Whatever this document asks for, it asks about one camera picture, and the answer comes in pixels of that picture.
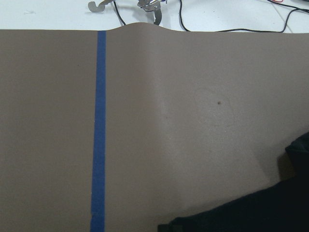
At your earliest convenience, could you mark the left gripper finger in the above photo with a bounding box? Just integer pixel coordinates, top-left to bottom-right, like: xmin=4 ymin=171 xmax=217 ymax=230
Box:
xmin=158 ymin=224 xmax=183 ymax=232

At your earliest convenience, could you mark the black cable on table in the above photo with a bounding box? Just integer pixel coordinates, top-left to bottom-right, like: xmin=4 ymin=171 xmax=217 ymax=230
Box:
xmin=178 ymin=0 xmax=309 ymax=33

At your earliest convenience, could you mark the metal clamp tool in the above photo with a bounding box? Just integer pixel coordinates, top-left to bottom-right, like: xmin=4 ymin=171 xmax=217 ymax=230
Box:
xmin=87 ymin=0 xmax=167 ymax=26

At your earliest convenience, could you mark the black graphic t-shirt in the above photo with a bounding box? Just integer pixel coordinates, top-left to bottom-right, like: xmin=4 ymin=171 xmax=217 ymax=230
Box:
xmin=167 ymin=133 xmax=309 ymax=232

